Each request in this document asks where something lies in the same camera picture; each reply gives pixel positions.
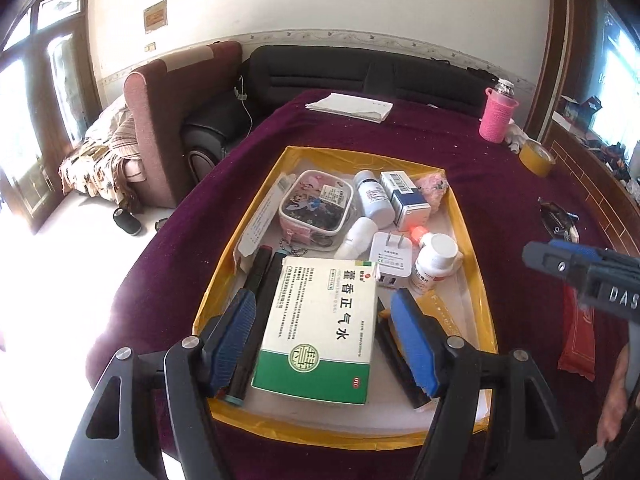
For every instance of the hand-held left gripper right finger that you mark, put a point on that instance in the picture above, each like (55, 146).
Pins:
(415, 345)

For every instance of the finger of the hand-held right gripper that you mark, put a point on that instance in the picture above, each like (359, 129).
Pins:
(575, 248)
(550, 260)

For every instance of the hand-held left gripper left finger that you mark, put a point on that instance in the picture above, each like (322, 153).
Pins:
(232, 340)

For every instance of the short black pen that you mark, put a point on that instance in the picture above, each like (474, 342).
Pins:
(395, 360)

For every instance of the black marker blue ends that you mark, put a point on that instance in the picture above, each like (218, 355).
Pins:
(267, 300)

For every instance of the black marker red cap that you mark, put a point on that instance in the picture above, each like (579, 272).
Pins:
(260, 270)

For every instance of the white pill bottle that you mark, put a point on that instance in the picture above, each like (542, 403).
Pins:
(435, 260)

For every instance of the white charger plug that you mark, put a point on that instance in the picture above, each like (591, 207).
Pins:
(392, 260)

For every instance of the white green medicine box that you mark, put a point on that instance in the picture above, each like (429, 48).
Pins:
(320, 330)

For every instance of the white bottle orange cap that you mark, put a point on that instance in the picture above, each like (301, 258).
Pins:
(417, 234)

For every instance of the white orange carton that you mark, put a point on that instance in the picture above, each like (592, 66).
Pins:
(257, 225)

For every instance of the small white dropper bottle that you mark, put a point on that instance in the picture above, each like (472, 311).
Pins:
(357, 237)

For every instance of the clear cartoon pencil case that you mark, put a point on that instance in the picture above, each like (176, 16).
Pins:
(315, 205)

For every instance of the yellow-edged cardboard tray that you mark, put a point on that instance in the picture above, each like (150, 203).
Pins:
(327, 162)

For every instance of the person's right forearm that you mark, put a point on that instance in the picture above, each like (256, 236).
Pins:
(615, 400)

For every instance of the black red snack packet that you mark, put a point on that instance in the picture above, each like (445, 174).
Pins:
(555, 220)

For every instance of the wooden glass cabinet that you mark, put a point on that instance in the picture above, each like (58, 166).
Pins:
(575, 160)

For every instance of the yellow tape roll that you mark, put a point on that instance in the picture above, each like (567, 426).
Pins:
(535, 160)

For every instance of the white crumpled tissue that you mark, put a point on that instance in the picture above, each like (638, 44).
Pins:
(515, 137)

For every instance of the pink knitted pouch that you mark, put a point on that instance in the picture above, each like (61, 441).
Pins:
(432, 190)

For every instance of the white bottle grey cap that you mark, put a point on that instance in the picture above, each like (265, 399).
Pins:
(377, 205)

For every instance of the blue white box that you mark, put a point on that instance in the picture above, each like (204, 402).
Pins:
(407, 200)

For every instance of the pink knitted bottle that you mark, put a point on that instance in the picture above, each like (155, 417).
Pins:
(495, 115)

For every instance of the black round speaker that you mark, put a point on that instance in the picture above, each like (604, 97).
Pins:
(127, 221)

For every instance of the patterned cloth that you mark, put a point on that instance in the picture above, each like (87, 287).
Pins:
(100, 160)

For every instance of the maroon armchair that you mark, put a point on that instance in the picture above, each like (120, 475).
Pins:
(160, 125)

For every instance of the stack of white papers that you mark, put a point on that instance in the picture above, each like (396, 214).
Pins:
(350, 105)

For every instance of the black sofa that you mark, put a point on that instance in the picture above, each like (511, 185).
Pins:
(310, 70)

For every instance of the wooden glass door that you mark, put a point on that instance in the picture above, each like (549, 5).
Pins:
(82, 75)

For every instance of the wall plaque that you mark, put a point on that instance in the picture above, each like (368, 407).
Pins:
(155, 16)

